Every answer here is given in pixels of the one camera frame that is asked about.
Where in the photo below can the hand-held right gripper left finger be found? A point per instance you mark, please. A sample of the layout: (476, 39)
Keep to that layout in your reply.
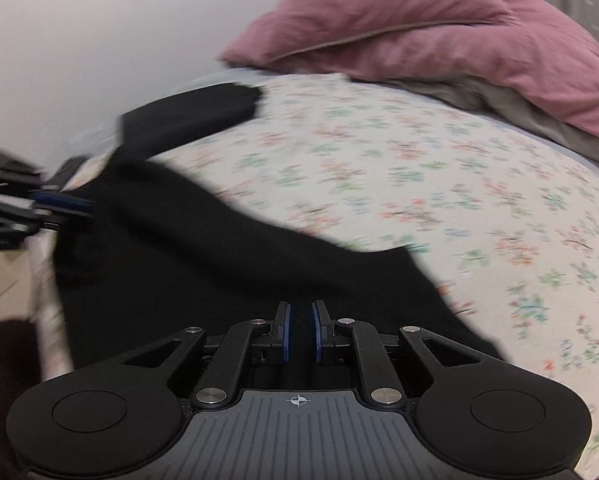
(286, 332)

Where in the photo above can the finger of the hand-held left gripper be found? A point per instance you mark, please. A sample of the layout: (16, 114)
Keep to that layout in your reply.
(64, 203)
(69, 172)

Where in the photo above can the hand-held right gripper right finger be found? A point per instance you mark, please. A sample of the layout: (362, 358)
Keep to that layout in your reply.
(315, 332)

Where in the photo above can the black pants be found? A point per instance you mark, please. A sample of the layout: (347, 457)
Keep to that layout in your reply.
(229, 270)

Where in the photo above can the folded black garment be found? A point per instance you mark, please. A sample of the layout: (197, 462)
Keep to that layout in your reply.
(189, 115)

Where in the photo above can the floral bed sheet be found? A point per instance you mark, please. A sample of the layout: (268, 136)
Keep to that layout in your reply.
(379, 185)

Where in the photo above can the person's dark clothing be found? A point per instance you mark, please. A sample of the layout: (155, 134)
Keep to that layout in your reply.
(4, 400)

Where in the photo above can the grey duvet lining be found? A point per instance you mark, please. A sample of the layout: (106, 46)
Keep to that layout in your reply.
(519, 110)

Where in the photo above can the pink pillow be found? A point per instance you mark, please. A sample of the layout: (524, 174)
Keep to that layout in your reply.
(374, 15)
(554, 70)

